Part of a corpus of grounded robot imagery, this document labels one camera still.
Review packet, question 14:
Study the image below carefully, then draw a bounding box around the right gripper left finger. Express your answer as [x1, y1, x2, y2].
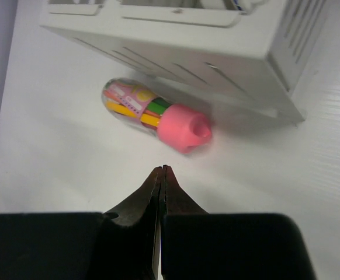
[104, 167, 162, 279]

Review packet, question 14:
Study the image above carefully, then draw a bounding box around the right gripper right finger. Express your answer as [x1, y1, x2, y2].
[159, 165, 208, 279]

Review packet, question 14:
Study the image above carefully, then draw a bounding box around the pink capped tube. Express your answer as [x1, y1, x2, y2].
[102, 78, 212, 154]

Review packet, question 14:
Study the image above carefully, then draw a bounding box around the white organizer container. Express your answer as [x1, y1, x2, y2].
[40, 1, 330, 123]

